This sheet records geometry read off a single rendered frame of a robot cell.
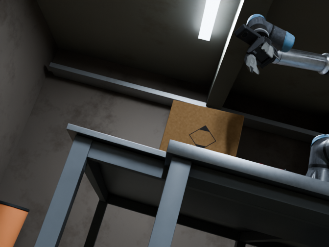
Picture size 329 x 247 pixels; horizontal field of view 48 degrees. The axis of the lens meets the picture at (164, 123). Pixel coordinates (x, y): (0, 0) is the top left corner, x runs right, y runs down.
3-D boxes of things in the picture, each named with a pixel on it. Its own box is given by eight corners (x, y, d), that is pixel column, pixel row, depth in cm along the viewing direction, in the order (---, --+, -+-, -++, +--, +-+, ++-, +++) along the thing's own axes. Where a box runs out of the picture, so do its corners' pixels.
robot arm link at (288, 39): (282, 44, 155) (259, 33, 153) (298, 32, 144) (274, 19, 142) (277, 60, 152) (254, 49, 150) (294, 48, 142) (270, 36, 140)
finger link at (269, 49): (287, 60, 119) (276, 53, 127) (275, 48, 116) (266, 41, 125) (279, 67, 119) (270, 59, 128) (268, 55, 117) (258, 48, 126)
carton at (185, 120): (224, 190, 163) (237, 135, 172) (231, 179, 141) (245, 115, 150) (159, 174, 168) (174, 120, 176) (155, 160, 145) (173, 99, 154)
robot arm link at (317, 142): (325, 174, 160) (329, 145, 164) (348, 170, 147) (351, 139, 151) (301, 166, 157) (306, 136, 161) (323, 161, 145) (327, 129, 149)
